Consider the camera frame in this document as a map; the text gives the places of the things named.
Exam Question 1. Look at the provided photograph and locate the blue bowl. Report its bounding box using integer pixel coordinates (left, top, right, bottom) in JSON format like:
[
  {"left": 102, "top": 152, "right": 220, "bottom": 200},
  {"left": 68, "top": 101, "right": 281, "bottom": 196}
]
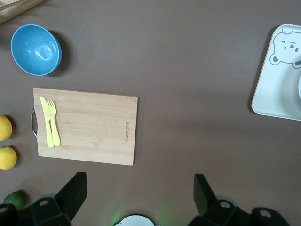
[{"left": 10, "top": 23, "right": 63, "bottom": 77}]

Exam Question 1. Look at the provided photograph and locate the wooden cutting board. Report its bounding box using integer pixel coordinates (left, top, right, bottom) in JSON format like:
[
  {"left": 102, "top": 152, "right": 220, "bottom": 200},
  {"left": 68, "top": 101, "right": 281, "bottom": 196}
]
[{"left": 30, "top": 87, "right": 139, "bottom": 166}]

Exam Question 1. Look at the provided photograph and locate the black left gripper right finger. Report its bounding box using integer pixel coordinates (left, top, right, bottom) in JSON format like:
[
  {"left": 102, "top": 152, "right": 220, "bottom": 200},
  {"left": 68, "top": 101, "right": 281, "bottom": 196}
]
[{"left": 188, "top": 173, "right": 290, "bottom": 226}]

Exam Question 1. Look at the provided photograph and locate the yellow lemon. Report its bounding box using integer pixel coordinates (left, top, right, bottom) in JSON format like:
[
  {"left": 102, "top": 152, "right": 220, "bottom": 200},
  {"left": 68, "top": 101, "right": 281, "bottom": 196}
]
[
  {"left": 0, "top": 145, "right": 18, "bottom": 171},
  {"left": 0, "top": 114, "right": 13, "bottom": 142}
]

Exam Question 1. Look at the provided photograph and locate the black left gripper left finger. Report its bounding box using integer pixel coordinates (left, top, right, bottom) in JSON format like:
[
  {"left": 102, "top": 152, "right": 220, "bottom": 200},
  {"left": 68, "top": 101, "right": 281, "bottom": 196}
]
[{"left": 0, "top": 172, "right": 88, "bottom": 226}]

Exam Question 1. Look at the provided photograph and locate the yellow plastic fork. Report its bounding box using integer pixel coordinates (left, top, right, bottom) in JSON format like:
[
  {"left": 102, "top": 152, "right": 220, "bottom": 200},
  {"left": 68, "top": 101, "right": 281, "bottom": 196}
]
[{"left": 46, "top": 99, "right": 62, "bottom": 147}]

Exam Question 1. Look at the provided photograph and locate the cream bear print tray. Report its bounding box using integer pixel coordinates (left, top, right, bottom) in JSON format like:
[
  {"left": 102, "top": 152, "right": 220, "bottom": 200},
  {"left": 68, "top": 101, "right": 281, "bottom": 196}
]
[{"left": 251, "top": 23, "right": 301, "bottom": 122}]

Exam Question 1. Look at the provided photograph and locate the wooden drying rack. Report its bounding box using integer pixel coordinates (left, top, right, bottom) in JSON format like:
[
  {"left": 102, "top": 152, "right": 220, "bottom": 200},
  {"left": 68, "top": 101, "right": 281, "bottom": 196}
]
[{"left": 0, "top": 0, "right": 49, "bottom": 24}]

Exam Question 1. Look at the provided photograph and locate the green lime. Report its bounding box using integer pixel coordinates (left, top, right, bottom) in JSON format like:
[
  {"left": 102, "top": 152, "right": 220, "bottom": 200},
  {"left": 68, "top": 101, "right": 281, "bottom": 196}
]
[{"left": 3, "top": 191, "right": 27, "bottom": 211}]

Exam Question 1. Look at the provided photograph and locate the yellow plastic knife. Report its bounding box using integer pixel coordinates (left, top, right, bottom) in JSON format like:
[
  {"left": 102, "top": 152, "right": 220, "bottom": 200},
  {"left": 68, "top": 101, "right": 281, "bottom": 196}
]
[{"left": 39, "top": 96, "right": 55, "bottom": 148}]

